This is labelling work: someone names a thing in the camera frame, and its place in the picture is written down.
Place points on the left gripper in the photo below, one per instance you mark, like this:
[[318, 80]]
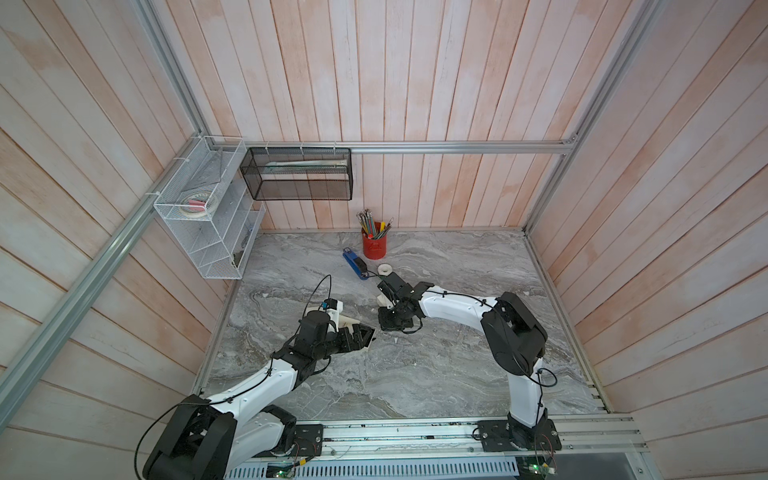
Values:
[[357, 342]]

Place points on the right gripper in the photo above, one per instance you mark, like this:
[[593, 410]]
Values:
[[384, 323]]

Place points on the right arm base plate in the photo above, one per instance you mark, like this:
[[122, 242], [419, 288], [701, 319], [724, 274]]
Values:
[[511, 435]]

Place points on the white wire wall shelf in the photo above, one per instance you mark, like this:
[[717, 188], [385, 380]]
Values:
[[218, 245]]

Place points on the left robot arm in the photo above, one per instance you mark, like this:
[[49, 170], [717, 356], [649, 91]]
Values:
[[207, 437]]

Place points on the green sticker roll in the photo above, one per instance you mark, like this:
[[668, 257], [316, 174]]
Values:
[[384, 269]]

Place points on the pens in cup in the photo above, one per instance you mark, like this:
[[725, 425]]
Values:
[[372, 223]]

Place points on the tape roll on shelf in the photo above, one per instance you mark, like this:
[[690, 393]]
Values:
[[198, 204]]

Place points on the black mesh wall basket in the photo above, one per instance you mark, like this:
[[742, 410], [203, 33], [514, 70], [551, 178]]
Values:
[[298, 173]]

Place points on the aluminium front rail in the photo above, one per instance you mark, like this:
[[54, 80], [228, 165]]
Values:
[[456, 437]]

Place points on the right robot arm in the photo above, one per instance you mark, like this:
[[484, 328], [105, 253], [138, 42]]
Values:
[[515, 337]]

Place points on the red pen holder cup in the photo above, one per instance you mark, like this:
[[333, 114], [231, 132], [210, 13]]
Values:
[[374, 240]]

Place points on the cream jewelry box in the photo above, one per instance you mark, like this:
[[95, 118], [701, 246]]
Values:
[[348, 323]]

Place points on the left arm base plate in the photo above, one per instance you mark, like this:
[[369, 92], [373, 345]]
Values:
[[300, 441]]

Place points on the blue stapler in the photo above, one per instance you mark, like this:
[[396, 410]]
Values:
[[358, 265]]

